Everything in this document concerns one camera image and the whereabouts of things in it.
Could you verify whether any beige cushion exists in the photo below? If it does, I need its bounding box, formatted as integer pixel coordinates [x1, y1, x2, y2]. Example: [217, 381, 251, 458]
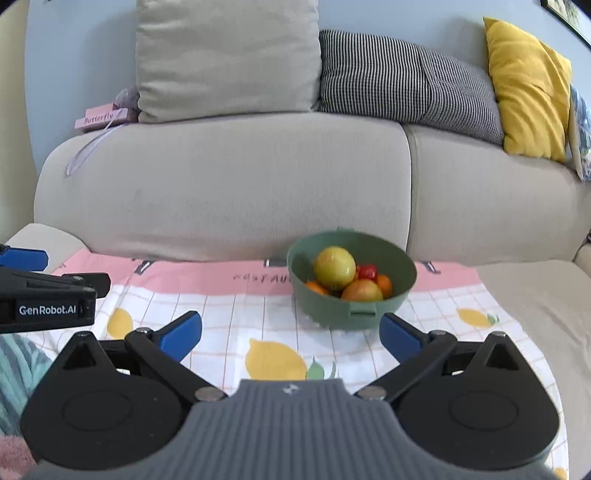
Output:
[135, 0, 322, 123]

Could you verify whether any green pear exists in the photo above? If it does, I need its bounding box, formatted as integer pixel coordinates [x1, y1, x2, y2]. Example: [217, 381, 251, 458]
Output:
[314, 246, 358, 291]

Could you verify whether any lemon print checked cloth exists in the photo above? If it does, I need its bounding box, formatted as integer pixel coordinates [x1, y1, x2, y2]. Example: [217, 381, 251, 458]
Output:
[44, 249, 570, 480]

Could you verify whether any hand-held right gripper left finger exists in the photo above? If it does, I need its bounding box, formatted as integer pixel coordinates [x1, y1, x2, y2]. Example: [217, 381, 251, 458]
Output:
[62, 310, 227, 402]

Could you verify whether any beige fabric sofa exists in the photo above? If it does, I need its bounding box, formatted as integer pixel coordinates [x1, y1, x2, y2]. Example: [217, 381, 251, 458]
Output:
[4, 113, 591, 480]

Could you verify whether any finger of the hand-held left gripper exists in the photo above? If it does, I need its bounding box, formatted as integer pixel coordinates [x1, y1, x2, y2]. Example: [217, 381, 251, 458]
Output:
[0, 244, 49, 272]
[0, 268, 112, 298]

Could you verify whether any black picture frame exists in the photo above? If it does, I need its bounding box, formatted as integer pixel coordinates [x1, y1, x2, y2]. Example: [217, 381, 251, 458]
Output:
[540, 0, 591, 49]

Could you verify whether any green colander bowl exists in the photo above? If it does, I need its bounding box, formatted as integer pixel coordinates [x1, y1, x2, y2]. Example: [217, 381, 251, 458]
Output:
[286, 230, 419, 332]

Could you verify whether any blue patterned cushion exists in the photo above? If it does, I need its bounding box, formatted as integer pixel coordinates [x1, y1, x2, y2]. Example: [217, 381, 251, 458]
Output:
[568, 83, 591, 182]

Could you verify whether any yellow cushion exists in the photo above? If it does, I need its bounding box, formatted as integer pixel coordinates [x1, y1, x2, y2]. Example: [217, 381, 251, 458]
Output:
[483, 17, 573, 163]

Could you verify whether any pink lettered box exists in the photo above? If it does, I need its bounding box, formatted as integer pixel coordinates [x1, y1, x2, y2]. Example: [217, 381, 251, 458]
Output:
[75, 105, 130, 132]

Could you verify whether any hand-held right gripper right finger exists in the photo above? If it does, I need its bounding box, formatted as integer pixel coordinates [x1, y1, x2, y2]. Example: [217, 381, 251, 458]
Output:
[353, 312, 521, 401]

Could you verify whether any houndstooth cushion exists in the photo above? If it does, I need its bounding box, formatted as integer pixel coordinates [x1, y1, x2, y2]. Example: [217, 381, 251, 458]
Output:
[318, 30, 504, 145]

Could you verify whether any teal striped blanket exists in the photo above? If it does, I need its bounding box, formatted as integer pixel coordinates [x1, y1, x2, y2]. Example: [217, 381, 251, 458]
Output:
[0, 332, 52, 437]

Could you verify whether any white ribbon loop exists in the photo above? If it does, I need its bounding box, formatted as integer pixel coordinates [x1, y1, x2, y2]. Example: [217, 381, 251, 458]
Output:
[66, 121, 122, 177]

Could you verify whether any fuzzy cloth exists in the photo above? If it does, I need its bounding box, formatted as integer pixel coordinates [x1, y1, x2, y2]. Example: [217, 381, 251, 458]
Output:
[0, 434, 38, 480]

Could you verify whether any red and yellow pear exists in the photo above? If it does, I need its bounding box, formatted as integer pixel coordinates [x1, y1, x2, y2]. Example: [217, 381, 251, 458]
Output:
[341, 278, 384, 302]

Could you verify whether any purple plush toy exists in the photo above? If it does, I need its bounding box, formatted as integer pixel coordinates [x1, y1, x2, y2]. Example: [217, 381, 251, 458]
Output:
[113, 87, 140, 123]

